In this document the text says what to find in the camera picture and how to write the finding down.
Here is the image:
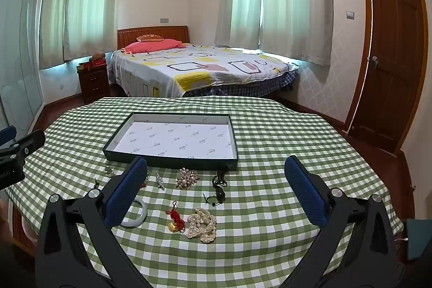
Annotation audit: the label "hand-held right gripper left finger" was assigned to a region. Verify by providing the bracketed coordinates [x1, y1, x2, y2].
[35, 156, 159, 288]

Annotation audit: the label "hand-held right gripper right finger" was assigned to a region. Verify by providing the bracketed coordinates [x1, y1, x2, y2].
[280, 155, 404, 288]

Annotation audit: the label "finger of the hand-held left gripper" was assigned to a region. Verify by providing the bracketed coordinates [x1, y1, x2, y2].
[0, 130, 46, 160]
[0, 126, 17, 148]

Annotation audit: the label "white jade bangle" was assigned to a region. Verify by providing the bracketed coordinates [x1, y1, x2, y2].
[120, 198, 148, 228]

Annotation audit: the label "red knot gold charm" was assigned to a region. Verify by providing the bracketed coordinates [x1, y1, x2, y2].
[165, 201, 187, 235]

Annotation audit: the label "gold pearl flower brooch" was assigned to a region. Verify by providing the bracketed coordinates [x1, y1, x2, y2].
[175, 167, 200, 189]

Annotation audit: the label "white shallow tray box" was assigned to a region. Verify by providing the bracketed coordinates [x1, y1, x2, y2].
[103, 113, 239, 172]

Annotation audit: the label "pearl necklace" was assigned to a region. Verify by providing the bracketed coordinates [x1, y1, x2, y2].
[186, 208, 217, 244]

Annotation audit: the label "green checked tablecloth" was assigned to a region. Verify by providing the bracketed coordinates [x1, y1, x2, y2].
[7, 96, 404, 288]

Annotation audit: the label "frosted glass wardrobe door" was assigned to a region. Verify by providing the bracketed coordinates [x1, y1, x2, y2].
[0, 0, 46, 140]

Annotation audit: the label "dark wooden nightstand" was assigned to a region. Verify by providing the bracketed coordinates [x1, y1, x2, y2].
[77, 63, 109, 104]

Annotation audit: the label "black hair clips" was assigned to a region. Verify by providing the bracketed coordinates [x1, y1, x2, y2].
[212, 170, 229, 189]

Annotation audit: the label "teal cloth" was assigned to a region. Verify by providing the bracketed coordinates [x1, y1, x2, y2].
[407, 219, 432, 262]

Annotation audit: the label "patterned bedspread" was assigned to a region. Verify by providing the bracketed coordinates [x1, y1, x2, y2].
[111, 43, 301, 98]

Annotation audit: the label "pink pillow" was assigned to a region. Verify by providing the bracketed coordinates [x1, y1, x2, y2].
[121, 40, 187, 55]

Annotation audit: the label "brown wooden door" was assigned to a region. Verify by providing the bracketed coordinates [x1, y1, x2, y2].
[344, 0, 429, 154]

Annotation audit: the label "wooden bed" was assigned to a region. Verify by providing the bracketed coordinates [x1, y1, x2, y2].
[109, 26, 301, 99]

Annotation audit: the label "black cord bracelet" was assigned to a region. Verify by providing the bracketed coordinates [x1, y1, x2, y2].
[202, 192, 225, 208]

